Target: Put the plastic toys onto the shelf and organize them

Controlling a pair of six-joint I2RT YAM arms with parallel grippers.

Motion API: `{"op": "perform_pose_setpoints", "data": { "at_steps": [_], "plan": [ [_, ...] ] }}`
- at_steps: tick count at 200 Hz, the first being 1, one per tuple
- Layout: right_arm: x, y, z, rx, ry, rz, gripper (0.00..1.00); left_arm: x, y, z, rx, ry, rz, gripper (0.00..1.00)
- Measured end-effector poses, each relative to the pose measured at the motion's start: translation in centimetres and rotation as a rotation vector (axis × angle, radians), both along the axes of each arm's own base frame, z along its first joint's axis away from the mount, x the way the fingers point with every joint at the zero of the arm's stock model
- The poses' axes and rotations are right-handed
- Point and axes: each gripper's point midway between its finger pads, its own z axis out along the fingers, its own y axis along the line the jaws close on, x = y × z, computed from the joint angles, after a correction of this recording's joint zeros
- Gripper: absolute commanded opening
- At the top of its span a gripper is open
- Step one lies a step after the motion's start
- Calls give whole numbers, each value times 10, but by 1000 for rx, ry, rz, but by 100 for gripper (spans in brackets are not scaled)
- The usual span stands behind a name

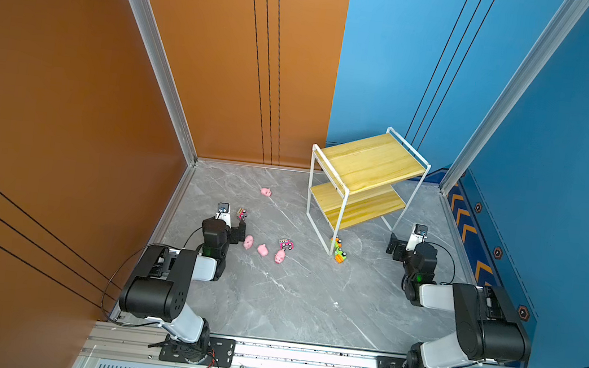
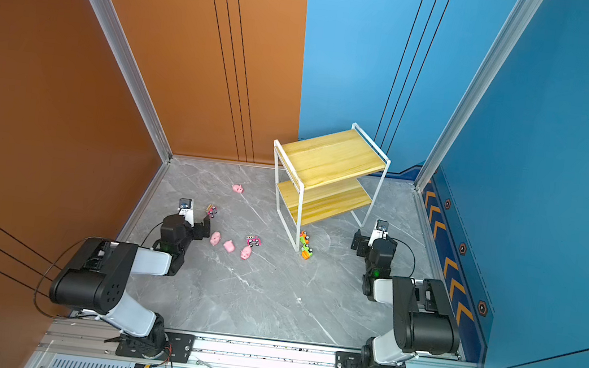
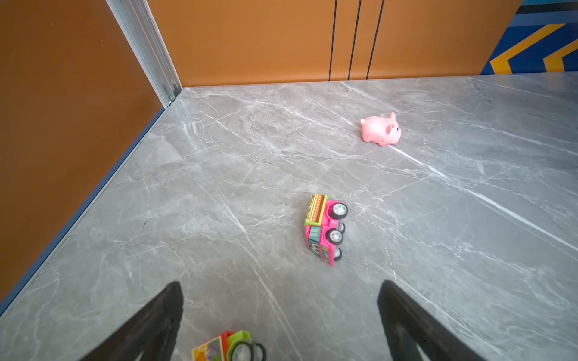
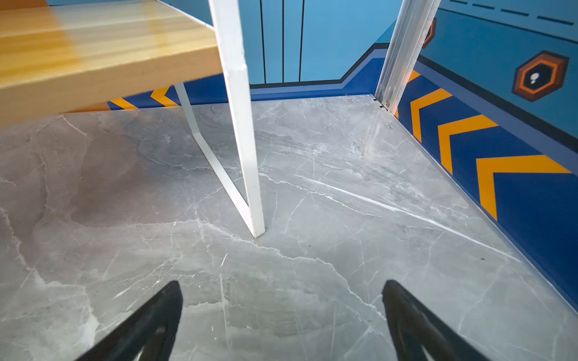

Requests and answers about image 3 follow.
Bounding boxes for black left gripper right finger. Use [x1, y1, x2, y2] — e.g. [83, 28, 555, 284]
[377, 280, 483, 360]

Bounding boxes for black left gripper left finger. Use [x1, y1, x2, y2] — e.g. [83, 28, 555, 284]
[82, 281, 184, 360]

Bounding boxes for green red toy truck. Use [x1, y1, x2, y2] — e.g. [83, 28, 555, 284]
[192, 330, 267, 361]

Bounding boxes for pink toy truck striped roof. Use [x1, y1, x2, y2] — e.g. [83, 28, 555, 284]
[304, 193, 349, 266]

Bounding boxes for pink toy pig far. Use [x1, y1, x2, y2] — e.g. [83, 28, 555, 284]
[360, 112, 402, 147]

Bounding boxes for left aluminium corner post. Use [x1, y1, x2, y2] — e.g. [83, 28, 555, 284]
[106, 0, 183, 108]

